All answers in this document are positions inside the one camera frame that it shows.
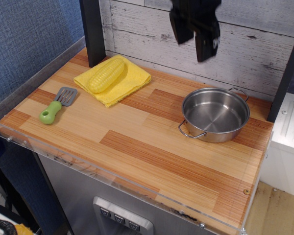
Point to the white side cabinet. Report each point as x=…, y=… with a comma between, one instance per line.
x=278, y=166

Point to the silver dispenser button panel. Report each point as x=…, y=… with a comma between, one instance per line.
x=114, y=219

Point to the stainless steel pot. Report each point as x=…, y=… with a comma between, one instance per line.
x=214, y=114

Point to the yellow toy corn cob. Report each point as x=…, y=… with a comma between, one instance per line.
x=106, y=75

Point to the black left frame post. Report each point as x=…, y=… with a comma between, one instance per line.
x=93, y=31

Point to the black right frame post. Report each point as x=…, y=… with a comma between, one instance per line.
x=286, y=86

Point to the yellow folded cloth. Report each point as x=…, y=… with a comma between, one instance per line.
x=132, y=79

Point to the yellow object bottom left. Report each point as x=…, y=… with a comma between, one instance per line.
x=21, y=229

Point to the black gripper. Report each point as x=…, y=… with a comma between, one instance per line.
x=189, y=16

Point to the stainless steel cabinet front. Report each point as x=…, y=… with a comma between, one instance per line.
x=75, y=190

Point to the black frame post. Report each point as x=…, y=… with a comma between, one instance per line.
x=286, y=86
x=93, y=31

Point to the clear acrylic table guard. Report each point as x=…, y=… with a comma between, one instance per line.
x=138, y=144

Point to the green handled grey spatula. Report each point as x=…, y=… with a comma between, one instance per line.
x=64, y=97

